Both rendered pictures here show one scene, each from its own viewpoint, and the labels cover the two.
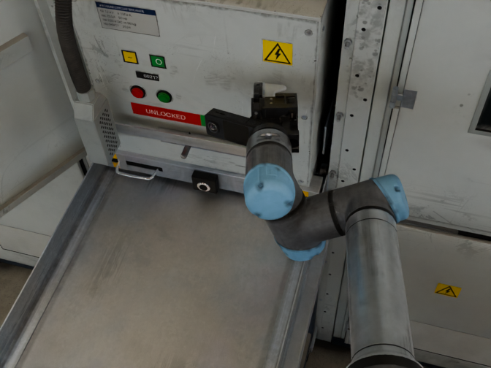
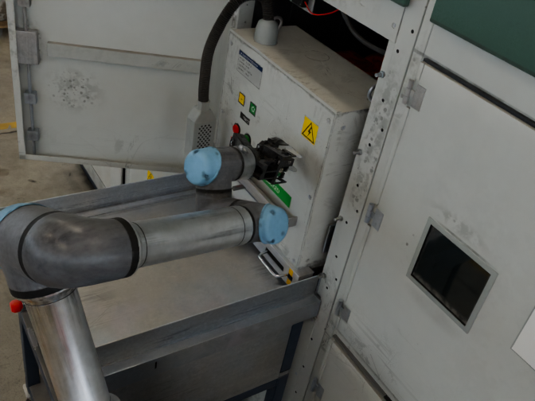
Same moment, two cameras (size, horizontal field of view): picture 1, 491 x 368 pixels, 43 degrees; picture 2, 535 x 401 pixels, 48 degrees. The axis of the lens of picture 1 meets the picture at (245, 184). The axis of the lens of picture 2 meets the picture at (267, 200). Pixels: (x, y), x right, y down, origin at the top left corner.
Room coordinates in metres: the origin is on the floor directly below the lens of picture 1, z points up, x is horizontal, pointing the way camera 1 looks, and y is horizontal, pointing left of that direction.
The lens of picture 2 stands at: (-0.22, -0.71, 1.97)
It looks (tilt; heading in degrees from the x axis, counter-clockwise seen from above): 35 degrees down; 33
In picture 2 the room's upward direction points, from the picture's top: 11 degrees clockwise
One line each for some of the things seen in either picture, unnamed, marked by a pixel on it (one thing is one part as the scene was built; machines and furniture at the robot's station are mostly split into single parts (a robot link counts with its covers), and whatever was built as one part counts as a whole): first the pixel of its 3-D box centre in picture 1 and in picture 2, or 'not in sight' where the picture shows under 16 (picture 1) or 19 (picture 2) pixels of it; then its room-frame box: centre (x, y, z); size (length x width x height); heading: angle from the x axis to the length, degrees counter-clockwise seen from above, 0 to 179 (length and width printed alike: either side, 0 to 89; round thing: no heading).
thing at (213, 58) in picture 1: (197, 100); (261, 150); (0.93, 0.09, 1.15); 0.48 x 0.01 x 0.48; 71
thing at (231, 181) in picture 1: (210, 171); (252, 223); (0.95, 0.08, 0.89); 0.54 x 0.05 x 0.06; 71
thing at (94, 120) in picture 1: (97, 125); (201, 134); (0.94, 0.31, 1.09); 0.08 x 0.05 x 0.17; 161
